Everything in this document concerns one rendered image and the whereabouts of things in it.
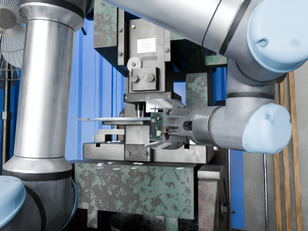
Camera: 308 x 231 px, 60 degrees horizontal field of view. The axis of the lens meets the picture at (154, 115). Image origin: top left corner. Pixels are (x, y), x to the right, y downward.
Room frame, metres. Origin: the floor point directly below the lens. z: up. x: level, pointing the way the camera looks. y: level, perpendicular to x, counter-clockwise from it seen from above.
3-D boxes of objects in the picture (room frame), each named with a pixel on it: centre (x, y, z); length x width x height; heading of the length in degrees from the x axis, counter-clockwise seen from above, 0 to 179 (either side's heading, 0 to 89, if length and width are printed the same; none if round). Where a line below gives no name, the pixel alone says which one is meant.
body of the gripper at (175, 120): (0.56, -0.06, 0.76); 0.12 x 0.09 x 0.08; 35
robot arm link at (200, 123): (0.50, -0.11, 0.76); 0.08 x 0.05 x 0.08; 125
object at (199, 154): (1.05, 0.00, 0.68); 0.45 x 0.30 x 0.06; 73
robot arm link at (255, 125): (0.43, -0.15, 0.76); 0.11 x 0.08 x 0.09; 35
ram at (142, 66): (1.02, 0.02, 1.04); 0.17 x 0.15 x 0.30; 163
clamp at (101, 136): (1.10, 0.16, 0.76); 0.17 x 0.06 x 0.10; 73
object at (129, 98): (1.06, 0.00, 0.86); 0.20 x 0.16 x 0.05; 73
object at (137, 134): (0.89, 0.05, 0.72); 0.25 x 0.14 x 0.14; 163
